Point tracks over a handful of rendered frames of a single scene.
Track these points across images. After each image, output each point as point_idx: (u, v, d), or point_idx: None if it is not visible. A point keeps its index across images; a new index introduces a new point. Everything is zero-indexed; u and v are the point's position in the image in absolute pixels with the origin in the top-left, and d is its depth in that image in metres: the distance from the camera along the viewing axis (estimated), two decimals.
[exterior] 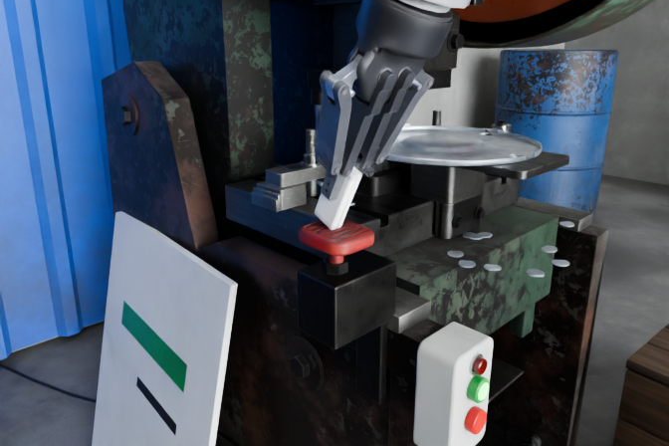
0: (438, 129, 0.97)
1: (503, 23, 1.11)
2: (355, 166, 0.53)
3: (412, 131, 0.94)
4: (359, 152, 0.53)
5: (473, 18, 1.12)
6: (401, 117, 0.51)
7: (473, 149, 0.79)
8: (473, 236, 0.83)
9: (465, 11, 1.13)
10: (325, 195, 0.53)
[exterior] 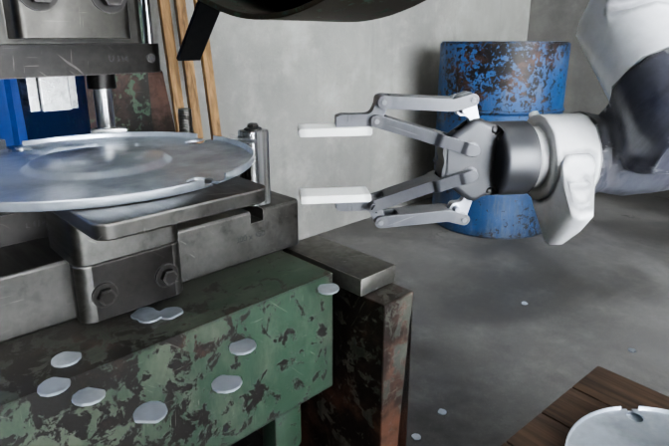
0: (130, 137, 0.64)
1: None
2: (369, 124, 0.53)
3: (82, 143, 0.60)
4: (382, 117, 0.52)
5: None
6: None
7: (133, 172, 0.47)
8: (144, 317, 0.50)
9: None
10: (336, 208, 0.55)
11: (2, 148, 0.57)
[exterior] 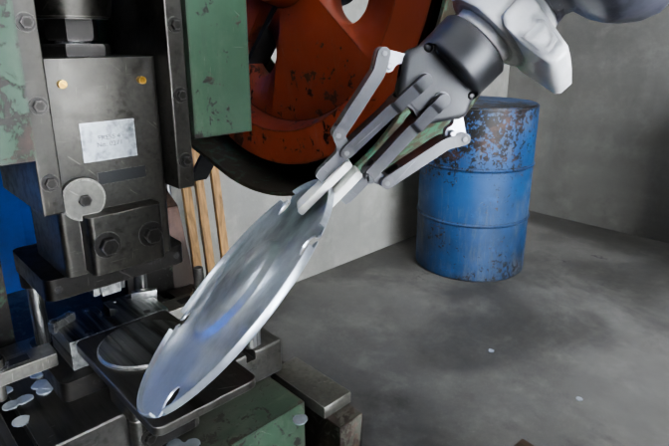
0: (242, 243, 0.69)
1: None
2: (346, 156, 0.54)
3: (216, 278, 0.67)
4: (349, 144, 0.53)
5: None
6: None
7: (262, 277, 0.51)
8: None
9: None
10: (345, 202, 0.54)
11: (73, 319, 0.82)
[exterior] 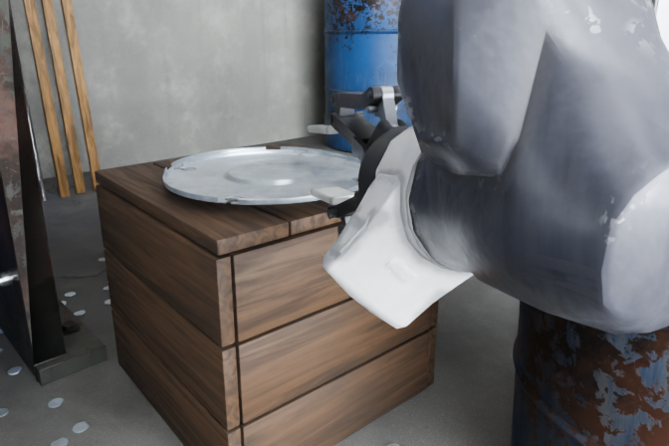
0: (356, 164, 0.81)
1: None
2: None
3: (326, 160, 0.84)
4: (343, 116, 0.48)
5: None
6: None
7: (245, 183, 0.70)
8: None
9: None
10: None
11: None
